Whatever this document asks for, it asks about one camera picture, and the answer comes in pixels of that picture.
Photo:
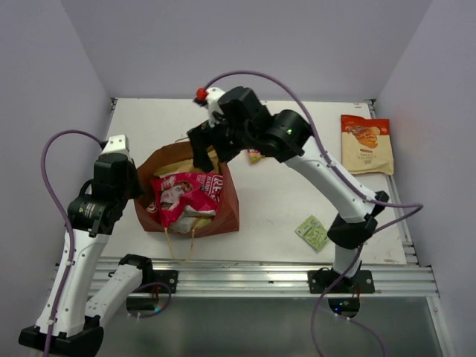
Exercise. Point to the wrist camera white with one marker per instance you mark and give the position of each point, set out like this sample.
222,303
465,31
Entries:
116,144
209,98

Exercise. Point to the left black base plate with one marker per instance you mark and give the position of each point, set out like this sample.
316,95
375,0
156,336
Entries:
159,282

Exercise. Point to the green small sachet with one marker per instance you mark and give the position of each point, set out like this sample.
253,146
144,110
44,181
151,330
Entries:
313,233

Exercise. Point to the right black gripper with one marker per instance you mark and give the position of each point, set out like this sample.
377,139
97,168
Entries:
203,135

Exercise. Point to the red white chips bag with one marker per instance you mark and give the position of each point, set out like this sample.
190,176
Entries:
179,219

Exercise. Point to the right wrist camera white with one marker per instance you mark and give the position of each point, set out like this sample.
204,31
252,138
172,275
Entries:
209,98

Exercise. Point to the pink REAL chips bag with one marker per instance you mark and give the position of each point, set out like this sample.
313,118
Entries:
198,190

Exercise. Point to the aluminium mounting rail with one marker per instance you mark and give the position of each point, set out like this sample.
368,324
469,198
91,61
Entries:
228,279

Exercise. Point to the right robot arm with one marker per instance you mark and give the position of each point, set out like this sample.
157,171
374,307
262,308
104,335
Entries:
355,223

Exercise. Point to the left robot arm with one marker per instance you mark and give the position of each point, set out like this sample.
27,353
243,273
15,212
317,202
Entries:
73,323

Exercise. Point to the orange yellow candy packet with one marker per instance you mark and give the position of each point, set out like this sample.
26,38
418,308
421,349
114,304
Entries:
254,156

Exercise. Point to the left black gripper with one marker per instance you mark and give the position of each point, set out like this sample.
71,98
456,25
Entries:
132,170

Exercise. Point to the orange beige chips bag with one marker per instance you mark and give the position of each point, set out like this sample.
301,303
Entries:
366,145

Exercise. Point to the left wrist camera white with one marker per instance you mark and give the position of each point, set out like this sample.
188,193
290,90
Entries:
116,144

